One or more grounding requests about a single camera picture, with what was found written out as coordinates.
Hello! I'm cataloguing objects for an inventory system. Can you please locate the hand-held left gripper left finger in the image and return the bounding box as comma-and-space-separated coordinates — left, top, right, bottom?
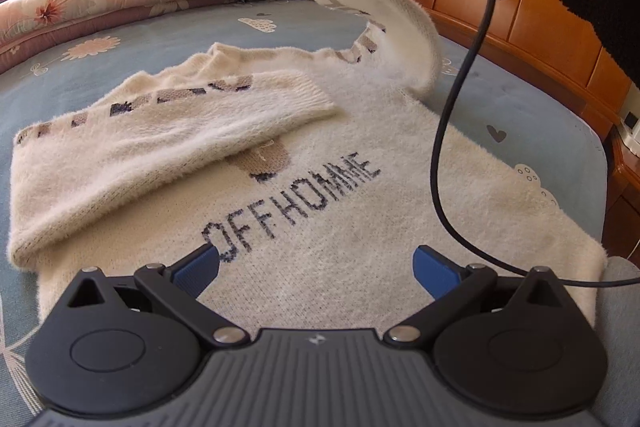
65, 243, 251, 350

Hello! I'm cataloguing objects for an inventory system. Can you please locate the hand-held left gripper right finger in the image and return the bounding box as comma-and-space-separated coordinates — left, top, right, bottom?
384, 245, 576, 350

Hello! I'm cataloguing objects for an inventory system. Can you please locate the cream fuzzy sweater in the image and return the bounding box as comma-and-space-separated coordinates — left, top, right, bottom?
7, 0, 608, 340

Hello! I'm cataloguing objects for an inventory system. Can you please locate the white socket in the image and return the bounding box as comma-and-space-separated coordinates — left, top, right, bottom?
619, 107, 640, 142

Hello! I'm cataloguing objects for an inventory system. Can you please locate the wooden nightstand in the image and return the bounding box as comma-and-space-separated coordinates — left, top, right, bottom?
600, 127, 640, 268

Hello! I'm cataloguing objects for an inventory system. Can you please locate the pink floral quilt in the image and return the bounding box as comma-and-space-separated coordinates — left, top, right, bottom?
0, 0, 313, 75

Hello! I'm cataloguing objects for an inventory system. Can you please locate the wooden bed frame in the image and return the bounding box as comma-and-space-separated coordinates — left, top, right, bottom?
352, 0, 640, 148

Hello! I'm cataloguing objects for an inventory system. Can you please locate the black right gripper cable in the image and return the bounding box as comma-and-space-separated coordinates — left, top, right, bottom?
431, 0, 640, 289

